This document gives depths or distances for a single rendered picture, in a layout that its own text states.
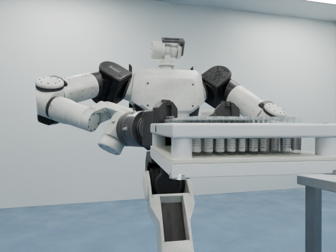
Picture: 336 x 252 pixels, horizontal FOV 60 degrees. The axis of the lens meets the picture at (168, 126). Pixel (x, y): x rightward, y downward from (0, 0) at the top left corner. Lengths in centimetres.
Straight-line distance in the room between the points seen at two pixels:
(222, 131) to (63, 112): 55
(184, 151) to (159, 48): 78
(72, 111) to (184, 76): 44
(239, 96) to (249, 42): 396
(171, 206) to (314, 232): 52
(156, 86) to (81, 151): 323
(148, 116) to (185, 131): 29
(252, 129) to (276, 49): 492
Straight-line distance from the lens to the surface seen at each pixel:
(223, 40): 484
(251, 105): 108
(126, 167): 426
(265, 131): 41
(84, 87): 101
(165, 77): 105
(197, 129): 37
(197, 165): 38
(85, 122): 81
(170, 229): 106
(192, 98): 106
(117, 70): 110
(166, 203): 108
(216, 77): 115
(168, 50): 113
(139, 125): 67
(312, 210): 121
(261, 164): 41
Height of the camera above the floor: 107
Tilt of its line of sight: level
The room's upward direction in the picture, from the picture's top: straight up
